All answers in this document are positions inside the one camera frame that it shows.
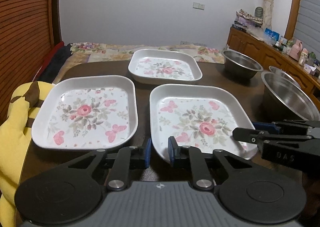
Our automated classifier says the large steel bowl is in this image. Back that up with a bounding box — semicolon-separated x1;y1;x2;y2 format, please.
261;71;319;121

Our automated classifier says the floral tray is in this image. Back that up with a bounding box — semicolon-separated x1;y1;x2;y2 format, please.
149;84;258;161
31;75;138;151
128;49;202;85

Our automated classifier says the small steel bowl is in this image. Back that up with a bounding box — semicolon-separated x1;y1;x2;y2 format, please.
222;50;264;79

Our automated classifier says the medium steel bowl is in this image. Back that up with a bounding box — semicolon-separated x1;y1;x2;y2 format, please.
268;66;301;89

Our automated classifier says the wooden sideboard cabinet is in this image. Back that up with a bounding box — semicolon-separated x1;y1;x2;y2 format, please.
227;27;320;107

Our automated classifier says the yellow plush toy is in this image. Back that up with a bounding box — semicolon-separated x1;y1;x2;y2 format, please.
1;81;54;226

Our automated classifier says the pile of folded fabric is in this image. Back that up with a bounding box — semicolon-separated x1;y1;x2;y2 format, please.
234;9;263;28

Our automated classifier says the floral tray back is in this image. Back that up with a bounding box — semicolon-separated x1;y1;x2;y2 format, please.
128;49;202;85

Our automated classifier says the floral bed blanket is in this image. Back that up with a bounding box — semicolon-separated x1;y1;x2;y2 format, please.
53;42;225;84

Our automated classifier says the wooden louvered wardrobe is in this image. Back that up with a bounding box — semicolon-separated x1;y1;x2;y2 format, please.
1;0;61;121

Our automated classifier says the wall power strip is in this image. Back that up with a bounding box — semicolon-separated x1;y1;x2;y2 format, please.
180;41;207;47

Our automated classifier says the white wall switch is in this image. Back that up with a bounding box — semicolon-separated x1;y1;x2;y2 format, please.
193;2;205;10

